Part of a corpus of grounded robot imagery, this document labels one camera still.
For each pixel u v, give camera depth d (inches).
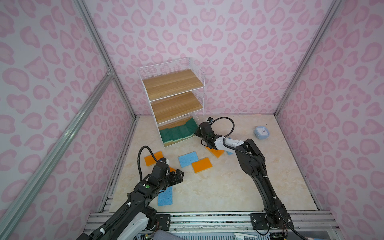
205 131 33.1
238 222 29.5
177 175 29.3
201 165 36.7
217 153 38.1
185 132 42.0
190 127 43.3
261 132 41.9
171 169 29.5
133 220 21.4
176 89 30.3
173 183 28.5
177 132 42.0
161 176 25.4
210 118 37.6
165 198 31.5
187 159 37.5
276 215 24.6
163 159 29.7
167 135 41.1
